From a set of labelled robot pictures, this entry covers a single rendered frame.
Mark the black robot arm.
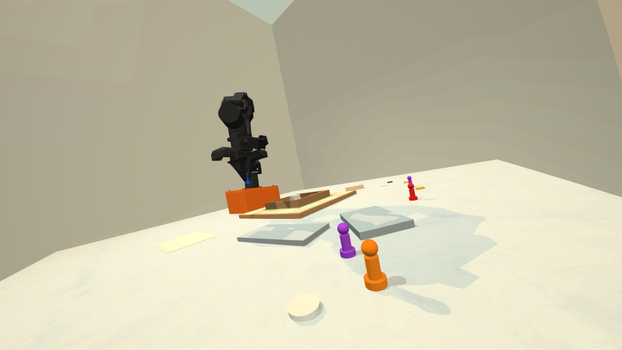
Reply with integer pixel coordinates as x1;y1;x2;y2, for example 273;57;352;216
218;92;269;189

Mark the pale yellow flat bar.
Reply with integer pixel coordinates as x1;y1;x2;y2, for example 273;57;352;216
345;184;364;192

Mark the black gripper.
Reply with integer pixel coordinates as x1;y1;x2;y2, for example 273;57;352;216
211;131;268;181

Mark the pale yellow flat rectangle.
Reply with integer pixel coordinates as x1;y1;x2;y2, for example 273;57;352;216
156;232;218;254

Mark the orange pawn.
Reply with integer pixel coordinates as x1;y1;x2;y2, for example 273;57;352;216
361;239;388;292

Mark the red pawn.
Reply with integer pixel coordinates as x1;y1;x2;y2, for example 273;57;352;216
408;183;418;201

